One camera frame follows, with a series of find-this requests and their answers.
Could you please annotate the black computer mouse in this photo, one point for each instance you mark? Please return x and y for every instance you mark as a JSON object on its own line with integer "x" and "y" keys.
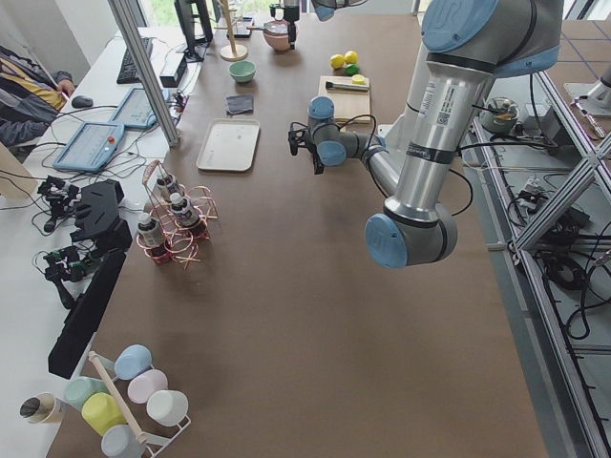
{"x": 82, "y": 101}

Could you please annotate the pink cup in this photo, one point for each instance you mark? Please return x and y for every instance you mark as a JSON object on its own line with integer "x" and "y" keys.
{"x": 144, "y": 385}

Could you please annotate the paper cup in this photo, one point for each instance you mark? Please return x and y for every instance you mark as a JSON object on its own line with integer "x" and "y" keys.
{"x": 44, "y": 408}

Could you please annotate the bottle in rack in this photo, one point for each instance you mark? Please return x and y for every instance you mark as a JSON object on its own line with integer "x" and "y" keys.
{"x": 167, "y": 186}
{"x": 182, "y": 210}
{"x": 148, "y": 230}

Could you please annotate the copper wire bottle rack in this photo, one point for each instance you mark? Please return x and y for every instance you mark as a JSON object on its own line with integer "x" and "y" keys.
{"x": 176, "y": 243}

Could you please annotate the wooden cutting board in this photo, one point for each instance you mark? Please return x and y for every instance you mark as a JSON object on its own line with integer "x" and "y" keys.
{"x": 347, "y": 104}

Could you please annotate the yellow lemon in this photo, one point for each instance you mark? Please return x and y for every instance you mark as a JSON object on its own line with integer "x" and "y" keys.
{"x": 351, "y": 57}
{"x": 337, "y": 61}

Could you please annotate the pink bowl with ice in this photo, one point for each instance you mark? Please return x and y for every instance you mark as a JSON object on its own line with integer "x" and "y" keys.
{"x": 275, "y": 34}

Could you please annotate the wooden mug tree stand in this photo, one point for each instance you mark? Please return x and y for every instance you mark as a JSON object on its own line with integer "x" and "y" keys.
{"x": 232, "y": 52}

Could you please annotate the bottle in rack rear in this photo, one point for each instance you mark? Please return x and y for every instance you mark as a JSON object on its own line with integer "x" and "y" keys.
{"x": 167, "y": 186}

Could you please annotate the grey cup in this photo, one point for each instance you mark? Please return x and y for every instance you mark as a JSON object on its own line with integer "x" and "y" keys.
{"x": 120, "y": 442}

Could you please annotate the bottle in rack middle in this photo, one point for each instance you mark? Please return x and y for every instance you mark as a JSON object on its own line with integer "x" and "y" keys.
{"x": 182, "y": 210}

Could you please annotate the black gripper stand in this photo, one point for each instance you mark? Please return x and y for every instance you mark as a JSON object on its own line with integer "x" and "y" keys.
{"x": 85, "y": 281}

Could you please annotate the yellow handled knife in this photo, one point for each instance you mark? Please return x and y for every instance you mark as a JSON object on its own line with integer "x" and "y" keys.
{"x": 335, "y": 86}

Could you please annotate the grey folded cloth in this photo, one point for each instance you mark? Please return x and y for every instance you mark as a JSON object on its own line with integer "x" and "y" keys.
{"x": 239, "y": 104}

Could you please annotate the green cup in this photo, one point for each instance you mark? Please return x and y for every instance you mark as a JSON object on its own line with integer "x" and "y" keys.
{"x": 80, "y": 389}

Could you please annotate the green lime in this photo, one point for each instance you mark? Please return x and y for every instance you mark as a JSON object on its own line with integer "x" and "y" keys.
{"x": 352, "y": 69}

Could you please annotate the white cup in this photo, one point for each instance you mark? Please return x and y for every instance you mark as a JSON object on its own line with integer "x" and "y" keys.
{"x": 167, "y": 407}

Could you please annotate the blue teach pendant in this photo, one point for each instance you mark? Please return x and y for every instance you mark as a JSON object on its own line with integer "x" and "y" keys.
{"x": 134, "y": 111}
{"x": 90, "y": 148}

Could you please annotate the blue cup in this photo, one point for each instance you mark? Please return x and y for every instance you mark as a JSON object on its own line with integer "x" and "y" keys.
{"x": 132, "y": 361}

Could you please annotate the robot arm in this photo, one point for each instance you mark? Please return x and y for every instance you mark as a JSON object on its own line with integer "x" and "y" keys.
{"x": 520, "y": 37}
{"x": 324, "y": 9}

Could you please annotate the seated person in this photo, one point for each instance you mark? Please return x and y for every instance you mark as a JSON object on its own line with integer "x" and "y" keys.
{"x": 30, "y": 98}

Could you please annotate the half lemon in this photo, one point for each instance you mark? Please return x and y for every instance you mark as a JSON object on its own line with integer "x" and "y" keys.
{"x": 358, "y": 79}

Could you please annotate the yellow cup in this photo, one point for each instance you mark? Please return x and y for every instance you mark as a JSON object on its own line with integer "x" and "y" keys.
{"x": 101, "y": 412}

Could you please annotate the aluminium frame post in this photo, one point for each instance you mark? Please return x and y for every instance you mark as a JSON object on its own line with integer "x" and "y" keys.
{"x": 127, "y": 25}

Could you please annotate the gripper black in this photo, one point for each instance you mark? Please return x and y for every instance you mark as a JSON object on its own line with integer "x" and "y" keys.
{"x": 291, "y": 13}
{"x": 314, "y": 157}

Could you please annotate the bottle in rack front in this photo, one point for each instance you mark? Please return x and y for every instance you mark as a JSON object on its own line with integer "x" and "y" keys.
{"x": 148, "y": 230}

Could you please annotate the green ceramic bowl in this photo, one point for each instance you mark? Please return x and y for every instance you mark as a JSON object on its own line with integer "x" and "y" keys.
{"x": 242, "y": 71}

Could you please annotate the blue teach pendant far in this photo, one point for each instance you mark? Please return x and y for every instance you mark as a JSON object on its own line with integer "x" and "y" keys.
{"x": 134, "y": 111}

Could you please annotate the beige serving tray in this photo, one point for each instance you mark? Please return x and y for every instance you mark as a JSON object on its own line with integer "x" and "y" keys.
{"x": 229, "y": 145}

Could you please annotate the blue teach pendant near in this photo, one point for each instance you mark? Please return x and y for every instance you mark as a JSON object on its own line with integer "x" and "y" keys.
{"x": 90, "y": 148}

